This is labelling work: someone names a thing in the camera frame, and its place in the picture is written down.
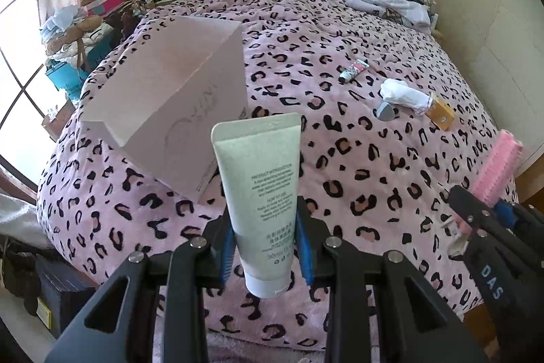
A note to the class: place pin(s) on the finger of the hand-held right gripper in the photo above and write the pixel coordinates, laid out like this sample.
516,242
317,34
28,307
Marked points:
501,261
508,212

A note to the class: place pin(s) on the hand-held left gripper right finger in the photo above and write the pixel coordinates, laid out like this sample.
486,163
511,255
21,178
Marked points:
306,256

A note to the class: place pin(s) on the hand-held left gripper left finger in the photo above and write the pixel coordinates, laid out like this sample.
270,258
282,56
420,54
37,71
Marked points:
225,256

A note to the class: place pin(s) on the pink comb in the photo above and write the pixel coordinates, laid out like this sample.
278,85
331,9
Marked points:
497,167

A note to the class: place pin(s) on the pale green cream tube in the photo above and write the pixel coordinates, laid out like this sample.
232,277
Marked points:
259,184

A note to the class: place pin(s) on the small orange box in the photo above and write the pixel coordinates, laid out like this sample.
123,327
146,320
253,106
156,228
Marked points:
441,114

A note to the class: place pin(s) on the white sock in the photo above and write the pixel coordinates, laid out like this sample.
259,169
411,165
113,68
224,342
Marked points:
403,95

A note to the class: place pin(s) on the grey heart-shaped item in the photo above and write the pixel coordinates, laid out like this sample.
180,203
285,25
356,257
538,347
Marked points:
386,111

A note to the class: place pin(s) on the white cardboard box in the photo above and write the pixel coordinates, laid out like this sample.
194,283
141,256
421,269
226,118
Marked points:
170,82

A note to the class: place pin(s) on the small floral tube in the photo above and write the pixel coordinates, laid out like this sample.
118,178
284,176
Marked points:
352,71

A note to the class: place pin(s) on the pink leopard print blanket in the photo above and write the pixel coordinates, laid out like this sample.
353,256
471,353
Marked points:
361,176

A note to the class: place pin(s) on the black case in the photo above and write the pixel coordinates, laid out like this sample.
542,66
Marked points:
63,295

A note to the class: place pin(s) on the yellow packet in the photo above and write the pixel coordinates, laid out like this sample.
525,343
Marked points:
44,312

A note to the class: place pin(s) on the grey fabric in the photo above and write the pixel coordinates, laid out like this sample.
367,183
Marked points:
17,214

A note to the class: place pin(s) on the brown paper bag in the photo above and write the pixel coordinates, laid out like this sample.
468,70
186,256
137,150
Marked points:
59,120

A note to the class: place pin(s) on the pile of light clothes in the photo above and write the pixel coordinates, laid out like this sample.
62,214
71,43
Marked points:
382,3

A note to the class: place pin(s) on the brown fuzzy tote bag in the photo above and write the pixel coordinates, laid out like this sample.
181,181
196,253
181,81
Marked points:
85,31

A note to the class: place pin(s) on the window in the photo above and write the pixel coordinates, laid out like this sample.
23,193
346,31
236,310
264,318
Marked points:
17,69

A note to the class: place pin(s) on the pink box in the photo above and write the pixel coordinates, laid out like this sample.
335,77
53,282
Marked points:
104,3

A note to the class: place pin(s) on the light blue clothes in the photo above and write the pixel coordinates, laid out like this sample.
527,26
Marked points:
59,22

